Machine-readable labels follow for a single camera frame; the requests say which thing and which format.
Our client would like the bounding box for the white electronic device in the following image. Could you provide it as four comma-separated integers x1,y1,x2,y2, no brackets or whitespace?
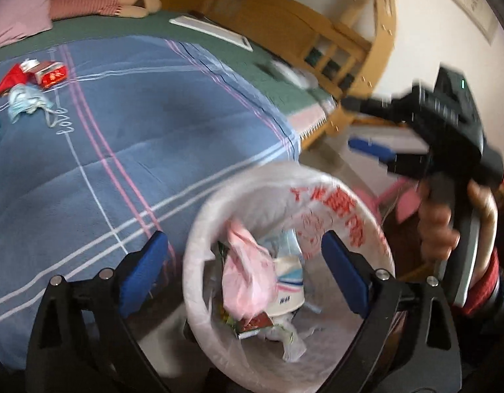
257,60,320,90

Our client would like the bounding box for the white flat board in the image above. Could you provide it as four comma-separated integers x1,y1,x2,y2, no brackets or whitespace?
168,15,254,52

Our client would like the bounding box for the pink pillow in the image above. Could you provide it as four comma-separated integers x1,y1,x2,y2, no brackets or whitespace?
0,0,52,48

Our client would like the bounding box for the wooden bunk bed frame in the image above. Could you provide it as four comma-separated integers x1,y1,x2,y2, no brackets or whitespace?
83,0,399,148

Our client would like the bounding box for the white plastic bag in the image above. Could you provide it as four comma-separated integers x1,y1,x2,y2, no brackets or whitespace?
263,318,321,363

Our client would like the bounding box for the red cigarette box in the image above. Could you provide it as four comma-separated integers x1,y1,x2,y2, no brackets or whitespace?
31,61,67,89

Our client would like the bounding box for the green mattress pad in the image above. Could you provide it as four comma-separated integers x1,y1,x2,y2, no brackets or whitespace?
0,11,336,115

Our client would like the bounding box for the white lined trash bin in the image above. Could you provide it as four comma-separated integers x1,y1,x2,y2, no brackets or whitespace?
183,161,394,392

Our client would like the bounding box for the person right hand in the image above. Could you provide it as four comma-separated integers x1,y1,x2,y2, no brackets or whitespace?
417,177,499,291

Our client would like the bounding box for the blue striped bed sheet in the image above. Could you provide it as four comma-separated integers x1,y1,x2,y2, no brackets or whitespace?
0,36,301,370

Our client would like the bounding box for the red plastic wrapper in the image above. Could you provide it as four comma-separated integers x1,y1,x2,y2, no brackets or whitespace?
0,64,28,96

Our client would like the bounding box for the pink plastic bag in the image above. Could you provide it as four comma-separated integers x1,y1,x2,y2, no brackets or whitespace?
222,219,278,321

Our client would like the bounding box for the striped plush doll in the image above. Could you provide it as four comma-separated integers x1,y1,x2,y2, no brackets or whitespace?
49,0,161,20

